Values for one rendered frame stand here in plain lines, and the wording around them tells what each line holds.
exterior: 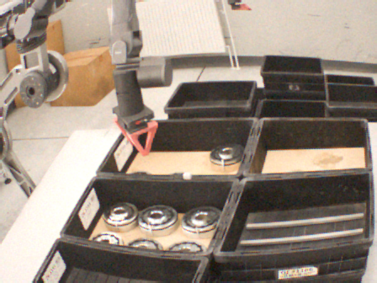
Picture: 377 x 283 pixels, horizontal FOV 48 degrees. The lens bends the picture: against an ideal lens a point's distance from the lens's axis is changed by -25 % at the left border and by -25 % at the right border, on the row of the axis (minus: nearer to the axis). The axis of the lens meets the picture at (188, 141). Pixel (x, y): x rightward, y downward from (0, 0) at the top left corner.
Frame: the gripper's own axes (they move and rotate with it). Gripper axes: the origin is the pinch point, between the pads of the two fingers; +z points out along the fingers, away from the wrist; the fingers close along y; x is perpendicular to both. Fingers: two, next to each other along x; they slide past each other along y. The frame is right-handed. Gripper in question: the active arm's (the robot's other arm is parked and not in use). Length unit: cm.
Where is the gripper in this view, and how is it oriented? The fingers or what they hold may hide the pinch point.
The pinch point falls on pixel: (139, 146)
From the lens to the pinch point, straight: 122.2
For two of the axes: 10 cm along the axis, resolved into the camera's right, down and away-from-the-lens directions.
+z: 1.5, 8.6, 4.9
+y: -4.7, -3.7, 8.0
